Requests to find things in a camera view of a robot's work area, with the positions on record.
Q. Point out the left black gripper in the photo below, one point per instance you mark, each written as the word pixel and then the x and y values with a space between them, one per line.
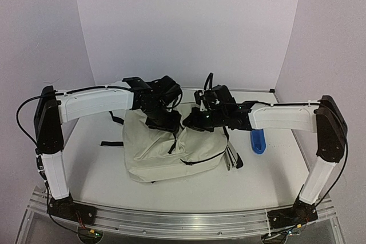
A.
pixel 174 125

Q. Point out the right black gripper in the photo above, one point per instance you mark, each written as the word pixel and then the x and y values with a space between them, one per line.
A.
pixel 195 117

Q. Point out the silver black stapler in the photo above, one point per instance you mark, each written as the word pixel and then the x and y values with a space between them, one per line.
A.
pixel 232 159

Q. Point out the blue pencil case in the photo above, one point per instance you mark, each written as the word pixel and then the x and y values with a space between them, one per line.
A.
pixel 257 139

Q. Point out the cream canvas backpack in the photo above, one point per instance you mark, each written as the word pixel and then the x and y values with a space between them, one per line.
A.
pixel 155 155

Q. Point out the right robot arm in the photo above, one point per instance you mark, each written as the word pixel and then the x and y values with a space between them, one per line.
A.
pixel 318 126

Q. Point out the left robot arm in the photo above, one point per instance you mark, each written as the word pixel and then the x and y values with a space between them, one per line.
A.
pixel 49 119

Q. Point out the aluminium front rail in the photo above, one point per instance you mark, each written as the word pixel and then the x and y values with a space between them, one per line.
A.
pixel 104 224

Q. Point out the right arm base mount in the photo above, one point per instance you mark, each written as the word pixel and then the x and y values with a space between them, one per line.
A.
pixel 299 213

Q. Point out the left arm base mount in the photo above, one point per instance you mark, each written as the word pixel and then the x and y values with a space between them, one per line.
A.
pixel 67 208

